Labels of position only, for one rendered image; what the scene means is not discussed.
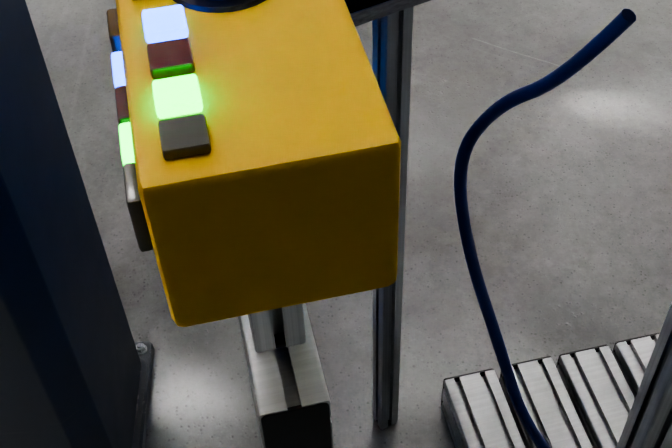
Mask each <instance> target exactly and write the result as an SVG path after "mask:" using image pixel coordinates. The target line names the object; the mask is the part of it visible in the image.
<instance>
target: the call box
mask: <svg viewBox="0 0 672 448"><path fill-rule="evenodd" d="M179 4H180V5H182V6H183V8H184V13H185V18H186V23H187V28H188V33H189V34H188V37H186V38H188V39H189V40H190V43H191V48H192V53H193V58H194V63H195V72H194V73H191V74H195V75H196V76H197V78H198V83H199V88H200V93H201V98H202V103H203V109H202V111H200V112H195V113H189V114H183V115H178V116H172V117H166V118H159V117H158V116H157V114H156V109H155V102H154V96H153V89H152V82H153V81H154V80H159V79H153V78H152V77H151V74H150V68H149V62H148V55H147V45H148V44H150V43H147V41H146V39H145V34H144V28H143V21H142V11H143V10H147V9H153V8H159V7H166V6H172V5H179ZM116 7H117V15H118V24H119V32H120V41H121V49H122V58H123V66H124V75H125V83H126V92H127V100H128V109H129V117H130V126H131V134H132V143H133V151H134V160H135V168H136V177H137V185H138V191H139V195H140V199H141V203H142V207H143V210H144V214H145V218H146V222H147V226H148V230H149V233H150V237H151V241H152V245H153V249H154V253H155V256H156V260H157V264H158V268H159V272H160V276H161V279H162V283H163V287H164V291H165V295H166V299H167V302H168V306H169V310H170V314H171V318H172V319H173V321H174V322H175V323H176V325H177V326H180V327H188V326H193V325H198V324H203V323H208V322H213V321H218V320H223V319H228V318H233V317H238V316H243V315H248V314H253V313H258V312H263V311H268V310H273V309H278V308H283V307H288V306H293V305H298V304H303V303H308V302H313V301H318V300H323V299H328V298H333V297H338V296H343V295H348V294H353V293H358V292H363V291H368V290H373V289H378V288H383V287H388V286H390V285H392V284H394V283H395V281H396V278H397V268H398V235H399V203H400V170H401V140H400V137H399V135H398V132H397V130H396V127H395V125H394V122H393V120H392V117H391V115H390V112H389V110H388V107H387V105H386V102H385V100H384V97H383V95H382V92H381V90H380V87H379V85H378V82H377V80H376V77H375V75H374V72H373V70H372V67H371V65H370V62H369V60H368V57H367V55H366V52H365V50H364V47H363V45H362V42H361V40H360V37H359V35H358V32H357V30H356V27H355V25H354V22H353V20H352V17H351V15H350V12H349V10H348V7H347V5H346V2H345V0H116ZM200 113H202V114H204V116H205V118H206V123H207V128H208V133H209V138H210V143H211V152H210V153H209V154H203V155H198V156H192V157H186V158H181V159H175V160H169V161H166V160H165V159H164V158H163V155H162V150H161V143H160V136H159V130H158V122H159V121H160V120H164V119H170V118H176V117H182V116H188V115H194V114H200Z"/></svg>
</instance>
